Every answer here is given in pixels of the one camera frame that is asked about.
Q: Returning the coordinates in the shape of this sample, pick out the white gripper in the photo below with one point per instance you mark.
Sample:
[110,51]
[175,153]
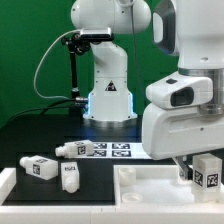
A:
[180,132]

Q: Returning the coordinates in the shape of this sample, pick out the white square tabletop part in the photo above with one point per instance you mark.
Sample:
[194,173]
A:
[158,185]

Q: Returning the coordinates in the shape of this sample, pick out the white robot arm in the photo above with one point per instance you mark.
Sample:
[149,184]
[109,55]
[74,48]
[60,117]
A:
[191,30]

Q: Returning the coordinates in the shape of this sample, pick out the printed marker tag sheet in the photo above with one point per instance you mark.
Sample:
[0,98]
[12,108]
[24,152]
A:
[119,150]

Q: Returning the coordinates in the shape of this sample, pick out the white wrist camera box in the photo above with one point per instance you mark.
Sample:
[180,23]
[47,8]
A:
[176,90]

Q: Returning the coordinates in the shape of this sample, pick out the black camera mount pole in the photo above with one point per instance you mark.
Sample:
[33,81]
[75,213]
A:
[76,47]

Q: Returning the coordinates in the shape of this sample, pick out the silver camera on pole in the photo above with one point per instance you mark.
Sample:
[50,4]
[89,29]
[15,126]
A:
[96,34]

